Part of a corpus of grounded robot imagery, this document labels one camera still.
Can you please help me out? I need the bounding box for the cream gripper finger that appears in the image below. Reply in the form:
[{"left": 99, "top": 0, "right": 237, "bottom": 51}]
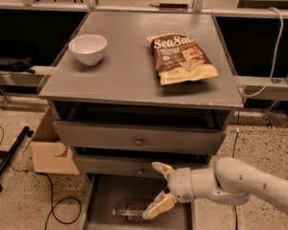
[
  {"left": 152, "top": 162, "right": 174, "bottom": 180},
  {"left": 142, "top": 191, "right": 177, "bottom": 219}
]

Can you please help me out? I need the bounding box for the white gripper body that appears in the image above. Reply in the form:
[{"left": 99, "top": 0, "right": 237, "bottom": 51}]
[{"left": 167, "top": 168, "right": 195, "bottom": 203}]

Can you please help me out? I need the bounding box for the clear plastic water bottle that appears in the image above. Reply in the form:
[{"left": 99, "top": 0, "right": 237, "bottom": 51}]
[{"left": 112, "top": 205, "right": 144, "bottom": 221}]

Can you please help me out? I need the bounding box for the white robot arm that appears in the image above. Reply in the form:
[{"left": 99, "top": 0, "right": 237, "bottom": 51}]
[{"left": 142, "top": 157, "right": 288, "bottom": 219}]

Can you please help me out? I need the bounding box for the grey top drawer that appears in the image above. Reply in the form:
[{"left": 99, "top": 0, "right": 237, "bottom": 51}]
[{"left": 53, "top": 121, "right": 226, "bottom": 155}]

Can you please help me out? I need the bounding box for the grey drawer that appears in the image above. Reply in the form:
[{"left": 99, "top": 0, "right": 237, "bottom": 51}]
[
  {"left": 73, "top": 152, "right": 211, "bottom": 178},
  {"left": 53, "top": 121, "right": 226, "bottom": 155},
  {"left": 84, "top": 174, "right": 197, "bottom": 230}
]

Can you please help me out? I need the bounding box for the grey bottom drawer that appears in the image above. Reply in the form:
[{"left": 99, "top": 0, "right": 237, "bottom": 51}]
[{"left": 84, "top": 174, "right": 197, "bottom": 230}]

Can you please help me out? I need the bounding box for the grey middle drawer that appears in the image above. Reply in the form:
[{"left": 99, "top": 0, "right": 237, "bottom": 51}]
[{"left": 73, "top": 152, "right": 211, "bottom": 178}]

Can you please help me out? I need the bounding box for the grey drawer cabinet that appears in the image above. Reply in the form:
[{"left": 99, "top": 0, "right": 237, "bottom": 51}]
[{"left": 40, "top": 11, "right": 242, "bottom": 177}]

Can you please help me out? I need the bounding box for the brown sea salt chip bag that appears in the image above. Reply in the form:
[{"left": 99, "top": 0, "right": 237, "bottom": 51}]
[{"left": 147, "top": 34, "right": 219, "bottom": 85}]

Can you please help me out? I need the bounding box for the cardboard box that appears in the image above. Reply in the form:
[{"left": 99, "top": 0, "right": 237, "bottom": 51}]
[{"left": 30, "top": 107, "right": 80, "bottom": 175}]

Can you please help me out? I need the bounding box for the white bowl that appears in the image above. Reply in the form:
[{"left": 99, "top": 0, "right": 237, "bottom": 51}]
[{"left": 68, "top": 34, "right": 108, "bottom": 65}]

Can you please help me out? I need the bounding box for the black flat device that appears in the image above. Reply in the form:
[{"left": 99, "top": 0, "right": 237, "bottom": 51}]
[{"left": 158, "top": 3, "right": 188, "bottom": 12}]

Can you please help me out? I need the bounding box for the black metal pole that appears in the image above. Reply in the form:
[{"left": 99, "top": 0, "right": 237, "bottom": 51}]
[{"left": 0, "top": 126, "right": 34, "bottom": 193}]

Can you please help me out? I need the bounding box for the black floor cable right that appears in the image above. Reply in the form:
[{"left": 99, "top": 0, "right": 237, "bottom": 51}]
[{"left": 231, "top": 110, "right": 241, "bottom": 230}]

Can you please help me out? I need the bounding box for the black floor cable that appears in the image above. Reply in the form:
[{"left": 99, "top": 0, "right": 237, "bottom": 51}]
[
  {"left": 231, "top": 110, "right": 241, "bottom": 230},
  {"left": 0, "top": 121, "right": 83, "bottom": 230}
]

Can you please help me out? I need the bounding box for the white cable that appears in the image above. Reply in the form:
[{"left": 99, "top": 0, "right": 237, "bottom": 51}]
[{"left": 239, "top": 7, "right": 284, "bottom": 99}]

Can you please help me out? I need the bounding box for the black floor cable left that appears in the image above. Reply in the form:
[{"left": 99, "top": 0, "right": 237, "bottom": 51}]
[{"left": 0, "top": 121, "right": 83, "bottom": 230}]

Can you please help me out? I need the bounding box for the black bag on rail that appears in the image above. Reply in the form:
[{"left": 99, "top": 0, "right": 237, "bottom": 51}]
[{"left": 0, "top": 57, "right": 36, "bottom": 74}]

